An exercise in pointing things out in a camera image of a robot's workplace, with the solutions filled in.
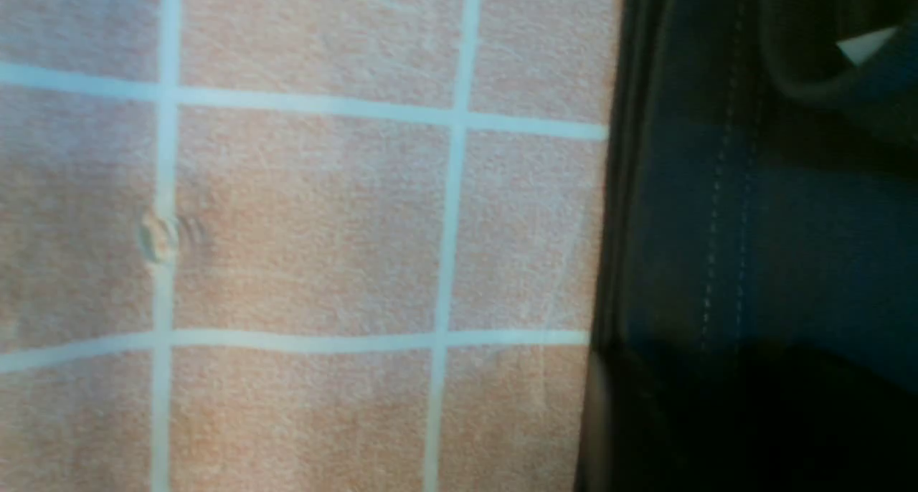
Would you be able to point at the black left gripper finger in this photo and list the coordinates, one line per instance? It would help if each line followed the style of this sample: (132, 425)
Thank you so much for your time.
(783, 418)

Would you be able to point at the dark gray long-sleeve shirt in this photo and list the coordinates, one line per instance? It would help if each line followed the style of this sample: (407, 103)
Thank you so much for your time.
(760, 184)

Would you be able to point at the pink checkered tablecloth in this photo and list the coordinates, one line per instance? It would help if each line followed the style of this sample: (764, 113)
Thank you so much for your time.
(300, 245)

